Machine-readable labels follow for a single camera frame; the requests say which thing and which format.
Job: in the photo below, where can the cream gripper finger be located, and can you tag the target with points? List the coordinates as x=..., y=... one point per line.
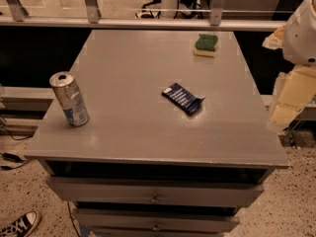
x=292, y=92
x=275, y=40

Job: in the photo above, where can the blue rxbar blueberry wrapper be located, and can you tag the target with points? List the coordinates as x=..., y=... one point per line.
x=182, y=98

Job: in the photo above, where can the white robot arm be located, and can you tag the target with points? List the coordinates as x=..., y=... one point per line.
x=299, y=38

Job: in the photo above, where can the green and yellow sponge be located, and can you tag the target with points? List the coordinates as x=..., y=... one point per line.
x=206, y=45

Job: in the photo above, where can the grey drawer cabinet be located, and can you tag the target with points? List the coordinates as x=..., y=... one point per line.
x=135, y=133

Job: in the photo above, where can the silver blue drink can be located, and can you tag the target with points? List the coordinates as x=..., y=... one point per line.
x=69, y=97

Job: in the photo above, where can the top grey drawer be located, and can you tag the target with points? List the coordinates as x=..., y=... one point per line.
x=155, y=192

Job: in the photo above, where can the grey drawer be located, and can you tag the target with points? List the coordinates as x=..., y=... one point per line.
x=155, y=192
x=154, y=221

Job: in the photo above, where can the metal railing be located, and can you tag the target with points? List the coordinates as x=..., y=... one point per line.
x=215, y=15

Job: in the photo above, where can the black white sneaker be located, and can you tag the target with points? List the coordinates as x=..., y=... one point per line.
x=24, y=226

